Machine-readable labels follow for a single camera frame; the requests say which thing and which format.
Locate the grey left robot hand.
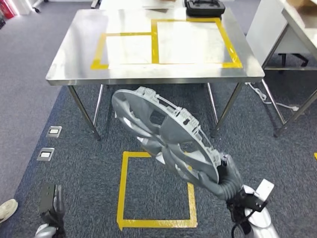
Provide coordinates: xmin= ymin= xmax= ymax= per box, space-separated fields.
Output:
xmin=55 ymin=184 xmax=66 ymax=227

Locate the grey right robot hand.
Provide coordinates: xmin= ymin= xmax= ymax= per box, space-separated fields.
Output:
xmin=198 ymin=153 xmax=242 ymax=201

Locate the grey plastic wheel hubcap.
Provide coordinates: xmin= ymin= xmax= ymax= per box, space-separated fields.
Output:
xmin=112 ymin=86 xmax=222 ymax=189

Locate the stainless steel workbench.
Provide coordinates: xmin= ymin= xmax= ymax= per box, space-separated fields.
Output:
xmin=45 ymin=7 xmax=265 ymax=141

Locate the steel floor socket box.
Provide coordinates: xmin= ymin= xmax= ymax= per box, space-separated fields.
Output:
xmin=46 ymin=126 xmax=63 ymax=139
xmin=36 ymin=147 xmax=55 ymax=162

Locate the person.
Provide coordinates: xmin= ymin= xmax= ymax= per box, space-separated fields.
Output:
xmin=0 ymin=198 xmax=19 ymax=224

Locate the black plastic case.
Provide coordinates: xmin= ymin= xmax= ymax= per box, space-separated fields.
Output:
xmin=184 ymin=0 xmax=226 ymax=18

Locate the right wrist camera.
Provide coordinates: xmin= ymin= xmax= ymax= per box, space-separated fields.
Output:
xmin=226 ymin=178 xmax=275 ymax=224

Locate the white power cord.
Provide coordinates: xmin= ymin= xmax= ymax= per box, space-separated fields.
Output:
xmin=245 ymin=82 xmax=300 ymax=113

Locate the steel frame table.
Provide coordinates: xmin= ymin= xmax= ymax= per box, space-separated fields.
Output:
xmin=261 ymin=0 xmax=317 ymax=138

